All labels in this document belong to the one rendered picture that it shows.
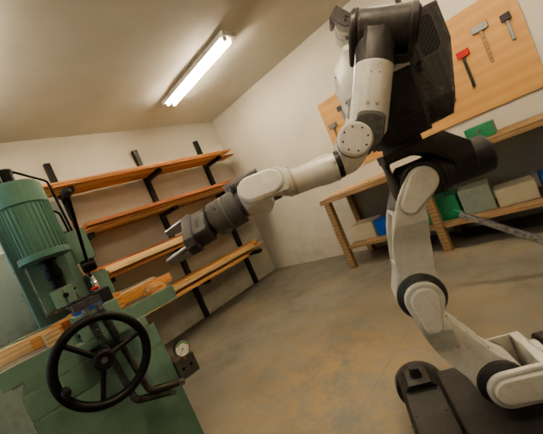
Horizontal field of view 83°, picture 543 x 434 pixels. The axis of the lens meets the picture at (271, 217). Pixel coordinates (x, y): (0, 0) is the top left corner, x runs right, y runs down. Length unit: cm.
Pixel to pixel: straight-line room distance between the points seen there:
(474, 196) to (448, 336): 227
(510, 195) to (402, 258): 228
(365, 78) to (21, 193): 124
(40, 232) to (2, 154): 279
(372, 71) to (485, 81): 284
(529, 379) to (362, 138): 84
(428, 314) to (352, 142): 57
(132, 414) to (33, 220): 80
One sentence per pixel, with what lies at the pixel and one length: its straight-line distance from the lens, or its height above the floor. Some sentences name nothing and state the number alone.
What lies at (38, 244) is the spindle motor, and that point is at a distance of 143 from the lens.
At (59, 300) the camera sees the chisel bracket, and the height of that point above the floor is 103.
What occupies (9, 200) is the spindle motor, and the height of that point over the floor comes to 144.
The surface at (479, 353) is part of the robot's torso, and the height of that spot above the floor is 39.
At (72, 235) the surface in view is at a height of 128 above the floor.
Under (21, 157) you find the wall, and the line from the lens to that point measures 419.
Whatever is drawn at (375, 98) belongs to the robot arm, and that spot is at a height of 117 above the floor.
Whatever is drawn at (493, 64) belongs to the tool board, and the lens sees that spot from 359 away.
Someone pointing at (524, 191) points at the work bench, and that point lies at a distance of 323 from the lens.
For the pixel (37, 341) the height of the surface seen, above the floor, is 92.
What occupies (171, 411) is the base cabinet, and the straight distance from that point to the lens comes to 148.
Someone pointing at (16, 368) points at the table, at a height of 89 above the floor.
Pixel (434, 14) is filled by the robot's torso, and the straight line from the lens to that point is 105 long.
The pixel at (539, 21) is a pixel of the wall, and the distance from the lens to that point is 362.
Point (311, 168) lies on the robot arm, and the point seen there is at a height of 109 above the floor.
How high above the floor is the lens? 105
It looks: 2 degrees down
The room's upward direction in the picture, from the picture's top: 23 degrees counter-clockwise
